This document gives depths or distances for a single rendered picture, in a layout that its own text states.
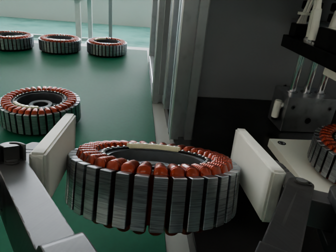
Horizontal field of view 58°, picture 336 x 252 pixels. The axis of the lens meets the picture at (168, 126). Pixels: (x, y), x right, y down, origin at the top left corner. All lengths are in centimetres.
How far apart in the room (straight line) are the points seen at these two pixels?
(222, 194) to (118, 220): 6
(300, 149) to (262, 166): 24
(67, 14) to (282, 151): 659
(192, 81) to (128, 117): 16
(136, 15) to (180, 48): 635
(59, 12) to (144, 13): 171
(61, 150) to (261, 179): 11
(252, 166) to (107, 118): 34
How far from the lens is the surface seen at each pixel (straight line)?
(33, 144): 18
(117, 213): 16
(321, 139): 37
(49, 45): 88
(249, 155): 19
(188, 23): 35
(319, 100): 48
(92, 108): 53
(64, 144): 19
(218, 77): 55
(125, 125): 47
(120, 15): 671
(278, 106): 47
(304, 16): 49
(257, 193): 18
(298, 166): 37
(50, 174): 16
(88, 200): 17
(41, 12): 698
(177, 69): 36
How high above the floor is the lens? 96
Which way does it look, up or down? 26 degrees down
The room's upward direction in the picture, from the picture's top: 5 degrees clockwise
